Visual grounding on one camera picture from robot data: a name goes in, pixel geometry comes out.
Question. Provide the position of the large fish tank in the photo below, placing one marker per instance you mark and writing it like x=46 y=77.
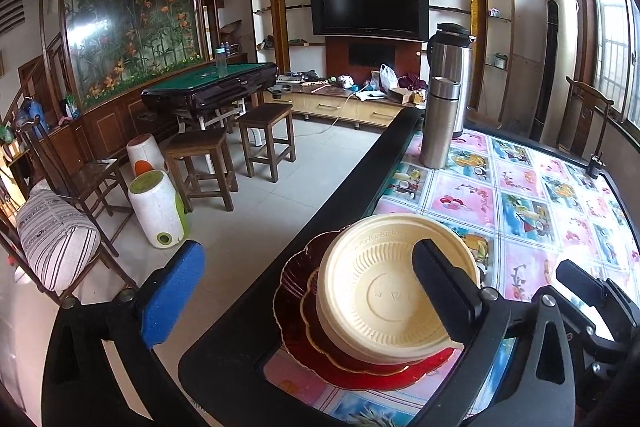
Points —
x=130 y=7

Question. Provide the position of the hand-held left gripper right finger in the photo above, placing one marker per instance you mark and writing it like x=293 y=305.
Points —
x=442 y=292

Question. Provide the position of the wall vent grille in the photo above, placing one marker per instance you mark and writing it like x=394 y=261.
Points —
x=12 y=7

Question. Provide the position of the printed fruit tablecloth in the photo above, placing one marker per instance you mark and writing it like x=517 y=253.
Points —
x=530 y=212

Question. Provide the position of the white plastic bag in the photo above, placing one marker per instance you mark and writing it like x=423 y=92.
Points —
x=389 y=77

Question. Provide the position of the striped cushion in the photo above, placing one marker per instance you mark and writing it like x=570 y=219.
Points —
x=55 y=237

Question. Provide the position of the wooden armchair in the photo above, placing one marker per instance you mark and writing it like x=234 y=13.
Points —
x=582 y=122

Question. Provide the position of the brown wooden stool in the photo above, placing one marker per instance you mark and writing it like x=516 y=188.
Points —
x=195 y=144
x=265 y=114

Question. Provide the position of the standing air conditioner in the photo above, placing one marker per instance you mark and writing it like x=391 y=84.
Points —
x=565 y=57

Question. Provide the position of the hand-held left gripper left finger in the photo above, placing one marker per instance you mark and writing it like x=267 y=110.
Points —
x=172 y=292

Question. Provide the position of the clear plastic bottle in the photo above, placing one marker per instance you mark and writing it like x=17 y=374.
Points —
x=221 y=64

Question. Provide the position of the maroon cloth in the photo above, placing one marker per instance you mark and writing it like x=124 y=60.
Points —
x=412 y=82

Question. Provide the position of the large steel thermos jug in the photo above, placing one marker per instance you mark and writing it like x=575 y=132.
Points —
x=450 y=57

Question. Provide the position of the barred window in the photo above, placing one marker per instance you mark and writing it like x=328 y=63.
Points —
x=615 y=32

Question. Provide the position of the low wooden television cabinet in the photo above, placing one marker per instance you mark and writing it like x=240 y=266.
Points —
x=325 y=107

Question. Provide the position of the black-framed dining table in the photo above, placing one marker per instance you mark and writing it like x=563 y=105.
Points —
x=340 y=207

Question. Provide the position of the small cream plastic bowl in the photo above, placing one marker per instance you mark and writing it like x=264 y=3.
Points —
x=380 y=297

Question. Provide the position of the white orange-rimmed container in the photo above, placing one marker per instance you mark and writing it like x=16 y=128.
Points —
x=145 y=149

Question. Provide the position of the dark wooden chair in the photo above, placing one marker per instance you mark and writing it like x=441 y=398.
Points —
x=95 y=174

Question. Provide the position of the small black device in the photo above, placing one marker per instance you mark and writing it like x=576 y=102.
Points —
x=595 y=167

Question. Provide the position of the white green-rimmed container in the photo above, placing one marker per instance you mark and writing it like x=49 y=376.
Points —
x=155 y=207

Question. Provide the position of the black flat-screen television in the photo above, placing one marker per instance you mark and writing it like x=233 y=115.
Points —
x=370 y=7

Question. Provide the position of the green-topped mahjong table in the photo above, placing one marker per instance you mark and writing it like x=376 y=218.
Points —
x=190 y=82

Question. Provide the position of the slim steel thermos flask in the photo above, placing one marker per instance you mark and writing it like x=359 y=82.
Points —
x=440 y=132

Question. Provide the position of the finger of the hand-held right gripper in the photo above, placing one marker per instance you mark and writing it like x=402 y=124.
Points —
x=580 y=279

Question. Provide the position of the large red scalloped plate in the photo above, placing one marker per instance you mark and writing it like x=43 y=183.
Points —
x=290 y=297

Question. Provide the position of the blue bag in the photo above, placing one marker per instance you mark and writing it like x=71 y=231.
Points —
x=36 y=114

